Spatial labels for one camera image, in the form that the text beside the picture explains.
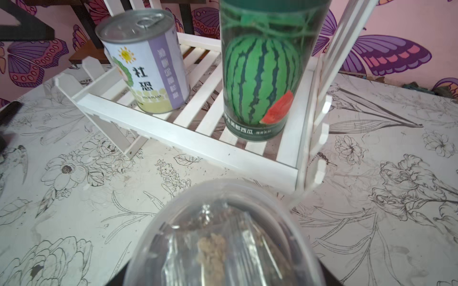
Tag white purple tin can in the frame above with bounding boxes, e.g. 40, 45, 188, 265
95, 9, 190, 113

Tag green watermelon seed can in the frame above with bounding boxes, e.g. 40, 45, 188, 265
219, 1, 330, 142

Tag white slatted wooden shelf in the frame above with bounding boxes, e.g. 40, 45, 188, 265
56, 1, 377, 195

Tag clear jar red seeds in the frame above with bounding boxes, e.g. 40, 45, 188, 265
124, 179, 325, 286

